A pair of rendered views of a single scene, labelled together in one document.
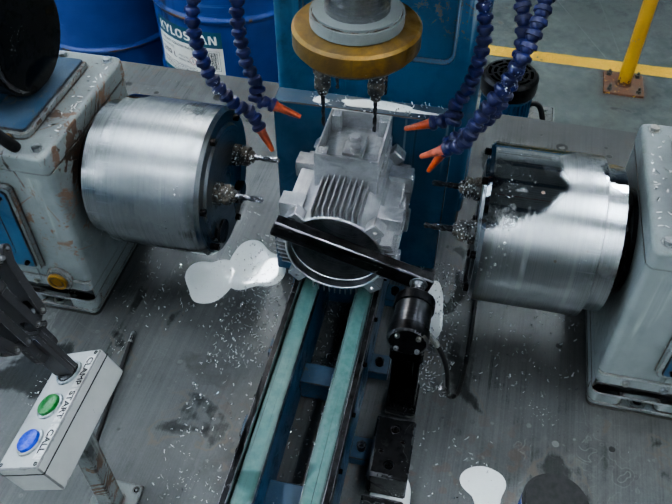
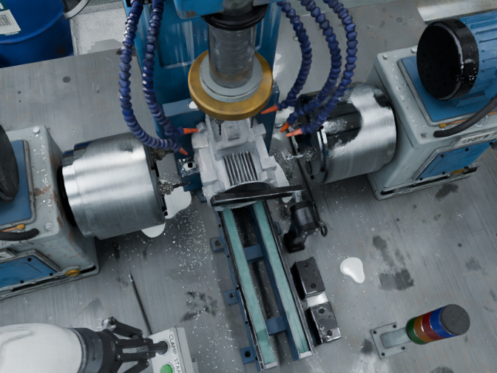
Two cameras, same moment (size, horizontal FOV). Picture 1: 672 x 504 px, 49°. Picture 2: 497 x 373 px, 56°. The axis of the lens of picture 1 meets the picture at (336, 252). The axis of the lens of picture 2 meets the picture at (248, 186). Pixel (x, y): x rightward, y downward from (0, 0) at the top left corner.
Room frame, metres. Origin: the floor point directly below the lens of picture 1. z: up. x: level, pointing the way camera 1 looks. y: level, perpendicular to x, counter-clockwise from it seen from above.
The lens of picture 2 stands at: (0.39, 0.26, 2.14)
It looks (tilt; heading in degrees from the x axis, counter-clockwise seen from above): 66 degrees down; 326
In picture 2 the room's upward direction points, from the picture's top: 6 degrees clockwise
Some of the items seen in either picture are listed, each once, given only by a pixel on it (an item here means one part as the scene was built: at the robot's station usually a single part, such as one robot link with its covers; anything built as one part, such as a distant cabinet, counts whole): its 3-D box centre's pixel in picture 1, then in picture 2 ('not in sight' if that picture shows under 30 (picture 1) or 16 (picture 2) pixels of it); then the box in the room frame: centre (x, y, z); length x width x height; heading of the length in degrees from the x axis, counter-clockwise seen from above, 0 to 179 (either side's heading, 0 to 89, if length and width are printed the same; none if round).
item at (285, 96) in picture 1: (365, 171); (219, 122); (1.03, -0.05, 0.97); 0.30 x 0.11 x 0.34; 78
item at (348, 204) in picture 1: (347, 212); (233, 162); (0.88, -0.02, 1.02); 0.20 x 0.19 x 0.19; 167
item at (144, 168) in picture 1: (143, 170); (98, 189); (0.96, 0.33, 1.04); 0.37 x 0.25 x 0.25; 78
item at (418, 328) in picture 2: not in sight; (430, 326); (0.29, -0.20, 1.10); 0.06 x 0.06 x 0.04
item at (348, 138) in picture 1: (353, 152); (230, 132); (0.92, -0.03, 1.11); 0.12 x 0.11 x 0.07; 167
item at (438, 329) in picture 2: not in sight; (449, 321); (0.29, -0.20, 1.19); 0.06 x 0.06 x 0.04
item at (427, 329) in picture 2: not in sight; (439, 324); (0.29, -0.20, 1.14); 0.06 x 0.06 x 0.04
